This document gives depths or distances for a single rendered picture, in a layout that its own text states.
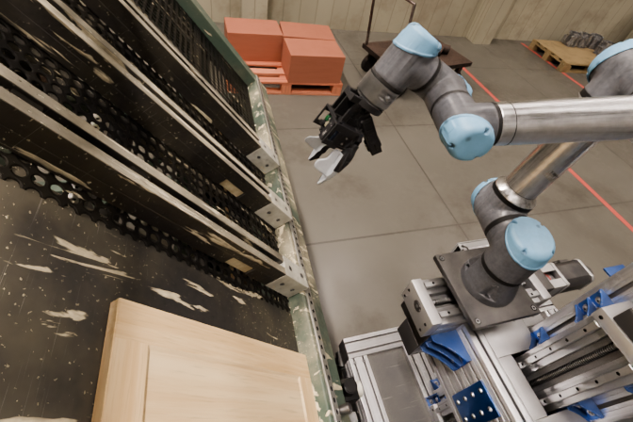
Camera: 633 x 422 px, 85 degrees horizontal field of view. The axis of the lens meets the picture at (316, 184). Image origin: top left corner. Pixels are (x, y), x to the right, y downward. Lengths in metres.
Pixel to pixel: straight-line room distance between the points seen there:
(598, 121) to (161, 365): 0.78
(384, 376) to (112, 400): 1.40
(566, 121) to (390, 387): 1.40
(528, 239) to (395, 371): 1.06
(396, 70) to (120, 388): 0.63
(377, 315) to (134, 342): 1.69
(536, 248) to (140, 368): 0.84
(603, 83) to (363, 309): 1.62
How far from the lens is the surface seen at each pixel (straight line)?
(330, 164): 0.73
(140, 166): 0.67
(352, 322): 2.08
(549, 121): 0.68
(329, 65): 3.48
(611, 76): 0.91
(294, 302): 1.07
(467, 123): 0.60
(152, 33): 1.06
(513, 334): 1.22
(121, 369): 0.57
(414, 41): 0.66
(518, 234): 0.96
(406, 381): 1.83
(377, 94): 0.67
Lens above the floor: 1.85
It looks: 45 degrees down
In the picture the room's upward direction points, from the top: 13 degrees clockwise
